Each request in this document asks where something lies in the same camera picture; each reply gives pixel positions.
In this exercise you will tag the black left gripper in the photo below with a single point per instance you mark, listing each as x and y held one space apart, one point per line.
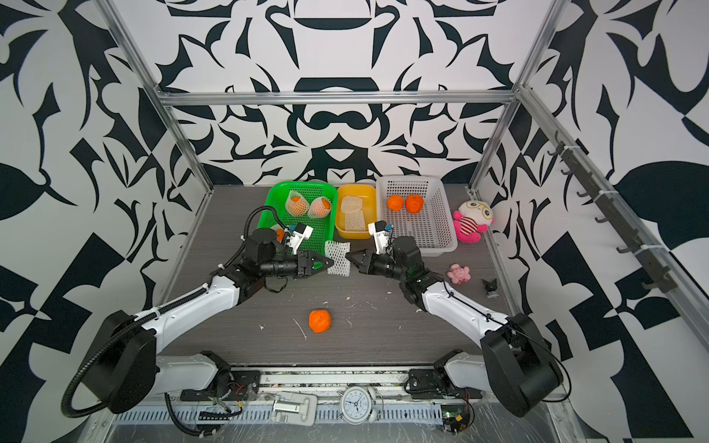
313 256

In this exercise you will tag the small black figurine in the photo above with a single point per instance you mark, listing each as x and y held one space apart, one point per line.
491 288

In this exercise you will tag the small circuit board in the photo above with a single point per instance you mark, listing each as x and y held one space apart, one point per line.
456 418

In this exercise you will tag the orange being unwrapped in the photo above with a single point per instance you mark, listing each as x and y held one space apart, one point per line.
395 203

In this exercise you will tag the black hook rail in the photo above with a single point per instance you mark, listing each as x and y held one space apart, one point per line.
664 272

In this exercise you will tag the white rectangular device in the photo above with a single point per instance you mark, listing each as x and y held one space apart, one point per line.
292 408

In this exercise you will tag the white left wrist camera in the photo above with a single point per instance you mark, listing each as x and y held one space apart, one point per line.
297 234

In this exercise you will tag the green plastic basket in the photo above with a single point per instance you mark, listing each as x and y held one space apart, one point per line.
323 229

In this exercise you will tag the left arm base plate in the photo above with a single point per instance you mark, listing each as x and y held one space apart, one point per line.
240 385

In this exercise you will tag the white foam net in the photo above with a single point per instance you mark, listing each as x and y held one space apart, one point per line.
355 222
351 204
337 251

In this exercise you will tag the small pink pig toy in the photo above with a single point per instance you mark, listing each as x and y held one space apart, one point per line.
459 274

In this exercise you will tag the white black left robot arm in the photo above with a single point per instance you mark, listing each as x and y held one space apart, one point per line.
124 364

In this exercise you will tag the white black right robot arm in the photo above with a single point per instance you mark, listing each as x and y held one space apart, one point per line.
519 368

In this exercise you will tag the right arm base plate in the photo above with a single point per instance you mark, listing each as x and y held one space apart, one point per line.
430 384

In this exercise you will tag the white analog clock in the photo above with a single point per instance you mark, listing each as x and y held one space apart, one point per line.
357 405

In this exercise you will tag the yellow plastic tub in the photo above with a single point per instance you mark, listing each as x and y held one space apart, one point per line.
368 194

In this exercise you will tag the pink white plush doll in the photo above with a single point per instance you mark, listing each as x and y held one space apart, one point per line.
472 219

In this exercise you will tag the white perforated plastic basket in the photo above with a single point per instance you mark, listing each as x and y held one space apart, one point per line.
432 227

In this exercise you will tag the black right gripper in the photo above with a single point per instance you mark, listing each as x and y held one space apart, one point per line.
366 266

